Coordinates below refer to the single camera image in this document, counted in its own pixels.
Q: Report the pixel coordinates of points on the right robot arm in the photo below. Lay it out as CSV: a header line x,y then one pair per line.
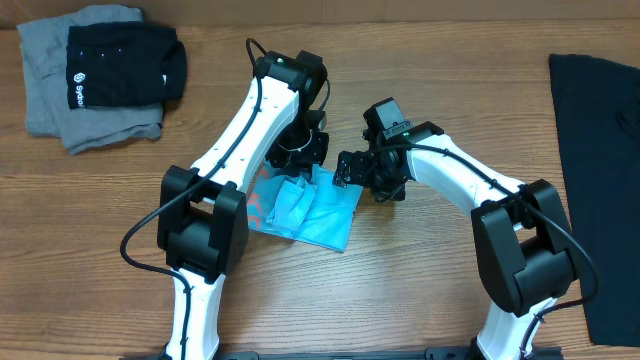
x,y
526,255

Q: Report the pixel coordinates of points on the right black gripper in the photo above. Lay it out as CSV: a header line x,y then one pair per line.
x,y
347,168

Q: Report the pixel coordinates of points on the black garment at right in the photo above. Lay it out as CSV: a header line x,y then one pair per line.
x,y
596,105

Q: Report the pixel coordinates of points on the black folded garment with logo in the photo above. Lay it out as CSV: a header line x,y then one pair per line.
x,y
124,64

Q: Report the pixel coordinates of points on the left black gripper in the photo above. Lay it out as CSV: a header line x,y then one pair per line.
x,y
314,154

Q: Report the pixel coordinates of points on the light blue printed t-shirt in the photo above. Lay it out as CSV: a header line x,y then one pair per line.
x,y
308,207

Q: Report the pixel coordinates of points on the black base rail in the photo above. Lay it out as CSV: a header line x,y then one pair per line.
x,y
340,356

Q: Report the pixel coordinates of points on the grey folded garment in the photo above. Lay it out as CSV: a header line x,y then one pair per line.
x,y
43,45

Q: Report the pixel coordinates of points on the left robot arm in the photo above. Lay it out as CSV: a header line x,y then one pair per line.
x,y
204,228

